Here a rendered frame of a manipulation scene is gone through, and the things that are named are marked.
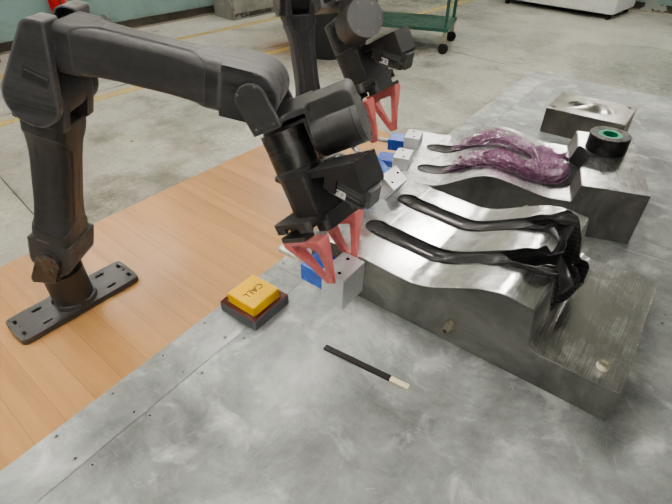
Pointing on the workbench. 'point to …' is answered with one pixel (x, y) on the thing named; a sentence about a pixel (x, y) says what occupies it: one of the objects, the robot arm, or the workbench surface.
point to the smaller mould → (584, 115)
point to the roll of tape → (608, 141)
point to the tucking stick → (367, 367)
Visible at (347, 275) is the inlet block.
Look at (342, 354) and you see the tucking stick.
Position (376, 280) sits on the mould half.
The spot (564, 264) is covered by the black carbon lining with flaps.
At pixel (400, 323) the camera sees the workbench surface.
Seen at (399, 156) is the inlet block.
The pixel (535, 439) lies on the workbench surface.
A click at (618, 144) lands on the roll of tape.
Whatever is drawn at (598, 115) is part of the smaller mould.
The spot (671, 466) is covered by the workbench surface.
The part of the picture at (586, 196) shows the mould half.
